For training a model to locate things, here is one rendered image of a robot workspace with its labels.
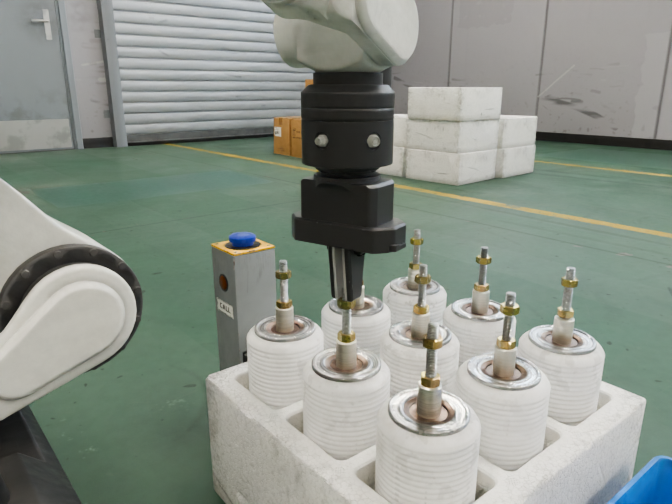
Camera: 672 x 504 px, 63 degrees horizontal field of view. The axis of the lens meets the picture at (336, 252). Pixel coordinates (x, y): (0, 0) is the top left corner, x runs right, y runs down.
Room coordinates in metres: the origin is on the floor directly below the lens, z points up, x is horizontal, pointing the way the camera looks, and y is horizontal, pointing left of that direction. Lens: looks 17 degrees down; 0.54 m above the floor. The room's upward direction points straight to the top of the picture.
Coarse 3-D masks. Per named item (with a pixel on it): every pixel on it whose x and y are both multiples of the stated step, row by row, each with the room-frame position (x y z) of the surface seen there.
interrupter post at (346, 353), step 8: (336, 344) 0.53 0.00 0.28; (344, 344) 0.52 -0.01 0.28; (352, 344) 0.53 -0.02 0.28; (336, 352) 0.53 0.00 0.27; (344, 352) 0.52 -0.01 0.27; (352, 352) 0.53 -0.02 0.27; (336, 360) 0.53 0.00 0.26; (344, 360) 0.52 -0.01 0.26; (352, 360) 0.53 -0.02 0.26; (344, 368) 0.52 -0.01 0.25; (352, 368) 0.53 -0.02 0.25
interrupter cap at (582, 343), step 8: (536, 328) 0.62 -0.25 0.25; (544, 328) 0.62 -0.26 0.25; (552, 328) 0.62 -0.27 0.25; (528, 336) 0.60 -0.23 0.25; (536, 336) 0.60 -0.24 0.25; (544, 336) 0.60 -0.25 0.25; (576, 336) 0.60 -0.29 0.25; (584, 336) 0.60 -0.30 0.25; (536, 344) 0.58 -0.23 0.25; (544, 344) 0.58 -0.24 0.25; (552, 344) 0.58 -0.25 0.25; (560, 344) 0.58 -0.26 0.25; (576, 344) 0.58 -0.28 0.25; (584, 344) 0.58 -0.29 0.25; (592, 344) 0.58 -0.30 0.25; (552, 352) 0.56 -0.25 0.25; (560, 352) 0.56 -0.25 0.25; (568, 352) 0.56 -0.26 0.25; (576, 352) 0.56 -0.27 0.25; (584, 352) 0.56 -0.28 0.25
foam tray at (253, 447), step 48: (240, 384) 0.62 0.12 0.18; (240, 432) 0.57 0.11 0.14; (288, 432) 0.51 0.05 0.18; (576, 432) 0.51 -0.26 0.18; (624, 432) 0.55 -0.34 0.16; (240, 480) 0.57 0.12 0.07; (288, 480) 0.49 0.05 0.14; (336, 480) 0.44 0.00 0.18; (480, 480) 0.45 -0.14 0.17; (528, 480) 0.44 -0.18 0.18; (576, 480) 0.48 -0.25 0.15; (624, 480) 0.57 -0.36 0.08
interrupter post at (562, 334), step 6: (558, 318) 0.59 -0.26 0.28; (570, 318) 0.59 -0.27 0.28; (558, 324) 0.59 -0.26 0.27; (564, 324) 0.58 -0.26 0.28; (570, 324) 0.58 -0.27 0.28; (558, 330) 0.59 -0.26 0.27; (564, 330) 0.58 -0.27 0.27; (570, 330) 0.58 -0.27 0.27; (552, 336) 0.60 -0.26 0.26; (558, 336) 0.59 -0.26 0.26; (564, 336) 0.58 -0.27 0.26; (570, 336) 0.58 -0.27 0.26; (558, 342) 0.59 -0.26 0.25; (564, 342) 0.58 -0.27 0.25; (570, 342) 0.59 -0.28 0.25
